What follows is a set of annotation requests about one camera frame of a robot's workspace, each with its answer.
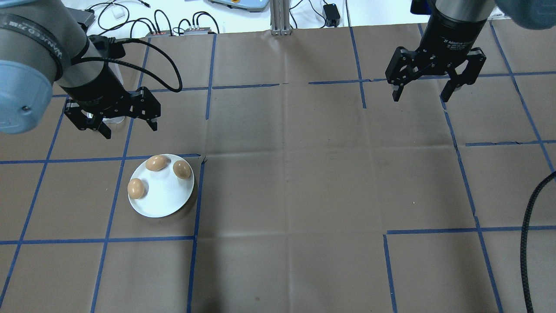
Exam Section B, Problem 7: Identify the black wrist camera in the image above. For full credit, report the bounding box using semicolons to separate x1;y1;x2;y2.
89;36;127;59
410;0;435;16

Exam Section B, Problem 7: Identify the clear plastic egg carton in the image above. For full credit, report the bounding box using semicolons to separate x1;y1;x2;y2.
86;61;127;126

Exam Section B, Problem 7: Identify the grey blue teach pendant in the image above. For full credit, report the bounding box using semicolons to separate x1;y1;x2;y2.
208;0;271;12

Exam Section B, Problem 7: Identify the white round plate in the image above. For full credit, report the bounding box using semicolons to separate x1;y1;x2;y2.
128;154;195;219

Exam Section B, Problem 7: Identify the aluminium frame post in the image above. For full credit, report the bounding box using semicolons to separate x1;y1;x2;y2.
269;0;291;36

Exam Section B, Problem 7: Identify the brown egg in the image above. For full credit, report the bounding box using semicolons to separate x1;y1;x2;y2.
173;160;192;180
145;155;168;172
127;178;147;200

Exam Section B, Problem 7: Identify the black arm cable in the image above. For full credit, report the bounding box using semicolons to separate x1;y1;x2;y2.
520;171;556;313
69;37;183;93

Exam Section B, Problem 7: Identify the black power adapter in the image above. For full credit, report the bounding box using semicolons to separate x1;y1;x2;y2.
322;3;342;22

